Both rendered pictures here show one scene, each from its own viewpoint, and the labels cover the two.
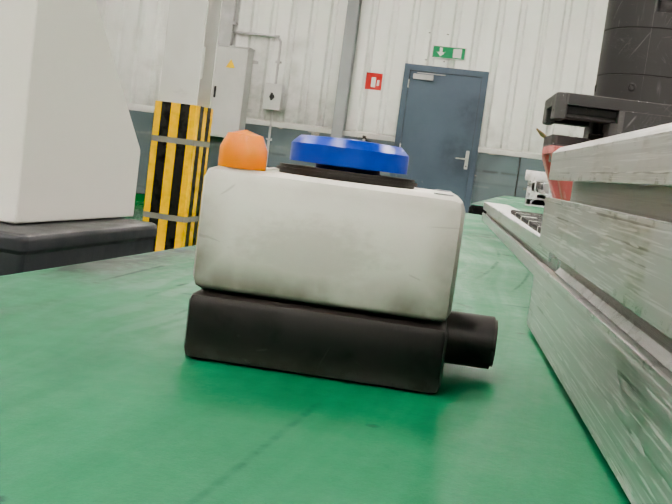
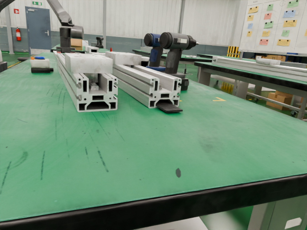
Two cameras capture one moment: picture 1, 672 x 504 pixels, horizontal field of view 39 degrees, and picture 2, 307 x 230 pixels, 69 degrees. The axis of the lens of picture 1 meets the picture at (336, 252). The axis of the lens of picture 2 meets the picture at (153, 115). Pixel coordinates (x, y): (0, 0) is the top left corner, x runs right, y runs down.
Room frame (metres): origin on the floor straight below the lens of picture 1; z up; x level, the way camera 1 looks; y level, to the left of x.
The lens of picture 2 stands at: (-0.90, 0.11, 0.95)
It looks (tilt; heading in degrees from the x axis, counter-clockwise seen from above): 18 degrees down; 327
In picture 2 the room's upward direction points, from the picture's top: 5 degrees clockwise
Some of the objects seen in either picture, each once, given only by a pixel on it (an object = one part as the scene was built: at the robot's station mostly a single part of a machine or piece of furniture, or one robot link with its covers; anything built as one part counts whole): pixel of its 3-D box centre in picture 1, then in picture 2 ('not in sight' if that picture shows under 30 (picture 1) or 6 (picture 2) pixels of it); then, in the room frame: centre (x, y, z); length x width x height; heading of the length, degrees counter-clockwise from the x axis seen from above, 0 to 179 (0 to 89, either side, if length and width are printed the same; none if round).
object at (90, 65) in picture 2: not in sight; (87, 67); (-0.22, -0.08, 0.87); 0.16 x 0.11 x 0.07; 174
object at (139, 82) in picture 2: not in sight; (121, 72); (0.01, -0.29, 0.82); 0.80 x 0.10 x 0.09; 174
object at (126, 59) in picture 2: not in sight; (122, 61); (0.01, -0.29, 0.87); 0.16 x 0.11 x 0.07; 174
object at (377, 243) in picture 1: (360, 266); (42, 65); (0.32, -0.01, 0.81); 0.10 x 0.08 x 0.06; 84
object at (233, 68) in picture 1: (226, 122); not in sight; (11.85, 1.55, 1.14); 1.30 x 0.28 x 2.28; 78
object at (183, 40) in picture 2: not in sight; (179, 62); (-0.16, -0.47, 0.89); 0.20 x 0.08 x 0.22; 98
